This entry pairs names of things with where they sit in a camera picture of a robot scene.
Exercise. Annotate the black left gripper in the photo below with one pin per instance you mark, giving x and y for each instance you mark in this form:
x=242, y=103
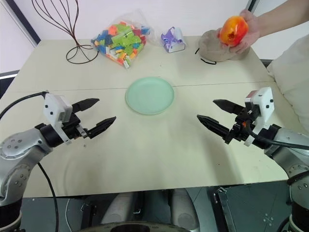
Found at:
x=73, y=125

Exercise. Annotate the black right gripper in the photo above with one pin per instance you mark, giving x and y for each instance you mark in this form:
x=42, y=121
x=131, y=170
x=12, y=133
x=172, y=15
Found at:
x=245, y=125

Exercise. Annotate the red yellow apple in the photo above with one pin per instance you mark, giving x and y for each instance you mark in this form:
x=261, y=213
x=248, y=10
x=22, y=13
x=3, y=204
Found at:
x=233, y=30

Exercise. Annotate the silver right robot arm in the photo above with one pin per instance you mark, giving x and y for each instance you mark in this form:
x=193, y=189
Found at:
x=285, y=154

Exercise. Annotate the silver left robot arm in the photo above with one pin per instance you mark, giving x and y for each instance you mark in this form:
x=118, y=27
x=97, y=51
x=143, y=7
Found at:
x=14, y=149

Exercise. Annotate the person's bare forearm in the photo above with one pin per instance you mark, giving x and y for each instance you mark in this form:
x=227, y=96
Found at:
x=282, y=21

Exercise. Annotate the light green round plate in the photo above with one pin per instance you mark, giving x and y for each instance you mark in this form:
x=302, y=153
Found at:
x=149, y=95

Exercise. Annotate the person's bare hand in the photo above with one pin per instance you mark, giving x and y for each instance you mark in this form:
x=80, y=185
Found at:
x=253, y=31

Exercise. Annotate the clear bag of colourful blocks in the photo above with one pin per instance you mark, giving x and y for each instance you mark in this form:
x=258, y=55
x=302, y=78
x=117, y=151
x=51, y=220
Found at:
x=120, y=41

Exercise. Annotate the white cloth garment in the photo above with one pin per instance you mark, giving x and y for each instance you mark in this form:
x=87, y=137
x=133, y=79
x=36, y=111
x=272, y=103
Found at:
x=294, y=79

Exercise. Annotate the purple and white small package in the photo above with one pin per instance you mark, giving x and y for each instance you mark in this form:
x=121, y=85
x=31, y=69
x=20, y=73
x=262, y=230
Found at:
x=172, y=41

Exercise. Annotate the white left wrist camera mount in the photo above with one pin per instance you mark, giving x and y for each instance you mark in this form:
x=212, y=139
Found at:
x=54, y=106

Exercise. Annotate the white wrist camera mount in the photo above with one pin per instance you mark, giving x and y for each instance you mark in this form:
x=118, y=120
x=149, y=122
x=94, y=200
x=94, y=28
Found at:
x=54, y=106
x=263, y=106

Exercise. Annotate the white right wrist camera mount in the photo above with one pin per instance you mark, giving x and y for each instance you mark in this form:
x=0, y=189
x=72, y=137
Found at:
x=263, y=106

